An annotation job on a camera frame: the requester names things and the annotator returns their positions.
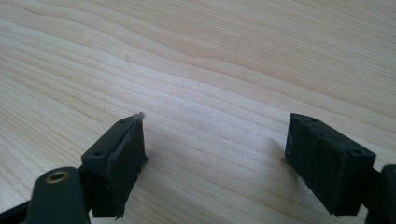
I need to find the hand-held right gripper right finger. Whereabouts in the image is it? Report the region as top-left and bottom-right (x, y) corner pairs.
(284, 112), (377, 217)

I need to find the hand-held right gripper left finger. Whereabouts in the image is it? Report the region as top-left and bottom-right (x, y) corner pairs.
(80, 112), (149, 220)

